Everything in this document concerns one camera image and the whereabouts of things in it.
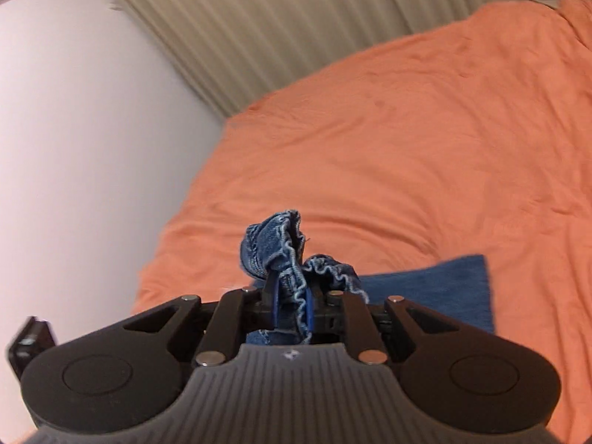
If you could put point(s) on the blue denim pants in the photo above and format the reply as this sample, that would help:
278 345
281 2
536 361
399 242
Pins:
439 286

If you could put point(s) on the orange bed sheet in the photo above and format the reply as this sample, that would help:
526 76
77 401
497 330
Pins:
393 148

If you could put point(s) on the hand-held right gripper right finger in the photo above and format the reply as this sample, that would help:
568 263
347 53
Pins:
311 310

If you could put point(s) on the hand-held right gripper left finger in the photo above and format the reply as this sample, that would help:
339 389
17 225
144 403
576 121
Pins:
274 305

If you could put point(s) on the beige pleated curtain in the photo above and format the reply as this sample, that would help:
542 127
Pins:
277 23

